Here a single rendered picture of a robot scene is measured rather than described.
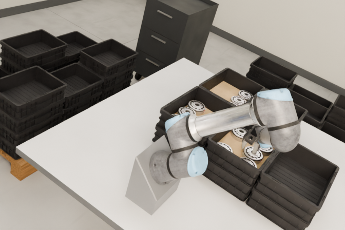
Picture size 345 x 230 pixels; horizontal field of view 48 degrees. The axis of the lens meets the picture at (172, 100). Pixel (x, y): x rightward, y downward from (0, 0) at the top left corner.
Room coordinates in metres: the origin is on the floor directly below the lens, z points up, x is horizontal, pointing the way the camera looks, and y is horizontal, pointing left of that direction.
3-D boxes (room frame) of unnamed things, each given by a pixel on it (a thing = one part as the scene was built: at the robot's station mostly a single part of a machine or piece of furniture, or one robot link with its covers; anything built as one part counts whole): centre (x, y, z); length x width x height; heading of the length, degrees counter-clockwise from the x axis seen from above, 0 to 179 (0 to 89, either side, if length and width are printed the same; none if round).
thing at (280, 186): (1.52, -0.71, 0.92); 0.40 x 0.30 x 0.02; 155
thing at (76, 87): (2.35, 0.76, 0.31); 0.40 x 0.30 x 0.34; 156
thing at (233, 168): (1.65, -0.44, 0.87); 0.40 x 0.30 x 0.11; 155
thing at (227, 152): (1.65, -0.44, 0.92); 0.40 x 0.30 x 0.02; 155
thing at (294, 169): (1.52, -0.71, 0.87); 0.40 x 0.30 x 0.11; 155
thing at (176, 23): (3.56, 0.17, 0.45); 0.62 x 0.45 x 0.90; 156
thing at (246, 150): (1.63, -0.49, 0.86); 0.10 x 0.10 x 0.01
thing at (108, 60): (2.72, 0.59, 0.37); 0.40 x 0.30 x 0.45; 156
